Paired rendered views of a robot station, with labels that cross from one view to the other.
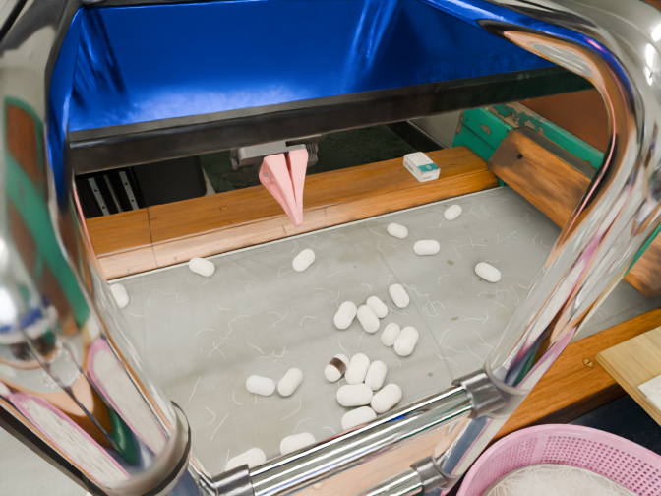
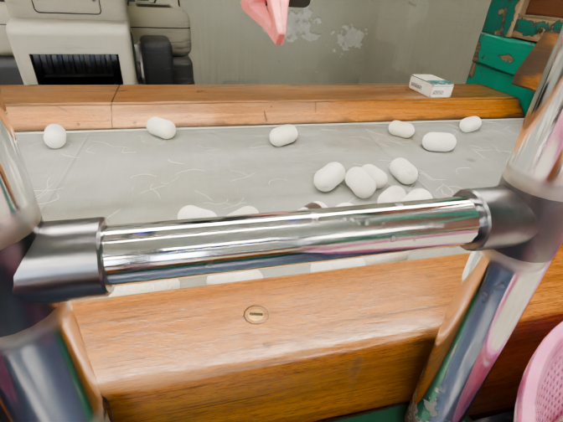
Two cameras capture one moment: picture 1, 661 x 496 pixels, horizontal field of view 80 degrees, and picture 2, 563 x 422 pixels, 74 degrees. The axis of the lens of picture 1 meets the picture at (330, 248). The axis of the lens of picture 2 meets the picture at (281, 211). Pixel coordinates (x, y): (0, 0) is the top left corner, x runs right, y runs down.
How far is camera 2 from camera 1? 0.24 m
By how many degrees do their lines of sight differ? 14
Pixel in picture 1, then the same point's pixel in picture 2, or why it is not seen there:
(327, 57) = not seen: outside the picture
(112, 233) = (73, 94)
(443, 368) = not seen: hidden behind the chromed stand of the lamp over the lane
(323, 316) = (299, 181)
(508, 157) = (541, 63)
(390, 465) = (389, 311)
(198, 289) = (150, 146)
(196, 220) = (167, 95)
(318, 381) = not seen: hidden behind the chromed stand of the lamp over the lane
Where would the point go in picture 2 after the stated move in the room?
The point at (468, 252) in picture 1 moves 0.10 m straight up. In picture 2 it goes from (493, 155) to (529, 64)
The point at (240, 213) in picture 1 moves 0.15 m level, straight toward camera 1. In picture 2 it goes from (218, 95) to (214, 137)
